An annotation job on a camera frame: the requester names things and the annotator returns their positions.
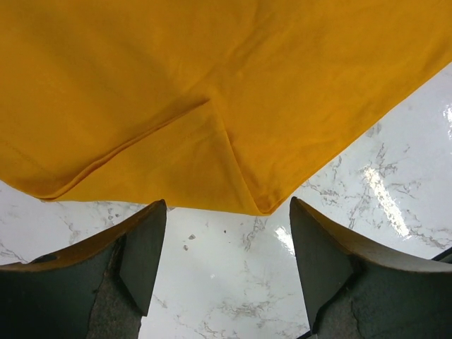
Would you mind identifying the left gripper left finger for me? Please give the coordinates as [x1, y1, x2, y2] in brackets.
[1, 200, 167, 338]

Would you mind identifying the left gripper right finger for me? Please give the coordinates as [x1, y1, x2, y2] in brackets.
[290, 198, 451, 338]

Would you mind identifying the yellow t shirt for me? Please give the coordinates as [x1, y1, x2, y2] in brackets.
[1, 1, 451, 215]

